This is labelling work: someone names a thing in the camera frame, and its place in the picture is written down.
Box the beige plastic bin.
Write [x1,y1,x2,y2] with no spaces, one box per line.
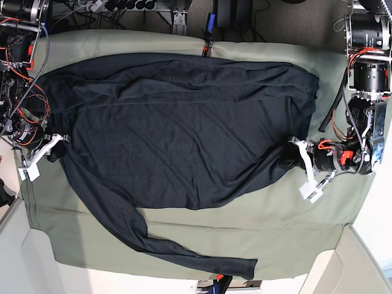
[300,225,391,294]
[0,197,92,294]

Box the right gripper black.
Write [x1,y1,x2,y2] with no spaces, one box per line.
[40,134,71,162]

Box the braided black white cable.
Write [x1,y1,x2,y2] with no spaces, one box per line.
[0,24,51,135]

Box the dark long-sleeve T-shirt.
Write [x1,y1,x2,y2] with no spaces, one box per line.
[39,53,319,279]

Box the green table cloth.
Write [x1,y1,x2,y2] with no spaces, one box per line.
[24,30,373,280]

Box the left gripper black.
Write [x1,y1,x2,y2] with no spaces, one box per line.
[278,137,314,173]

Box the orange black clamp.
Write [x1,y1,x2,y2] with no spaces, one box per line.
[207,274,233,294]
[26,45,34,70]
[202,41,214,58]

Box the metal table bracket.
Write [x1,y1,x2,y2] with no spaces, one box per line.
[172,10,187,36]

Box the orange black clamp bottom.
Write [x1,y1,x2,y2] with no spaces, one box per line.
[207,274,233,294]

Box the orange black clamp far left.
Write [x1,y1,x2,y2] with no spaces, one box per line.
[26,45,34,70]

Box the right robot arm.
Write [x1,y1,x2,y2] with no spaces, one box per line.
[1,1,51,162]

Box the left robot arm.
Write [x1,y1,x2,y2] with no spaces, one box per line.
[279,1,391,176]

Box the orange black clamp centre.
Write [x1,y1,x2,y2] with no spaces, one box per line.
[202,41,214,58]

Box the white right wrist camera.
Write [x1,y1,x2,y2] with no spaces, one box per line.
[18,147,44,182]

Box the beige plastic bin left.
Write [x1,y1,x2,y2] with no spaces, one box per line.
[0,197,92,294]

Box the beige plastic bin right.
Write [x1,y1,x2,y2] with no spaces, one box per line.
[300,225,391,294]

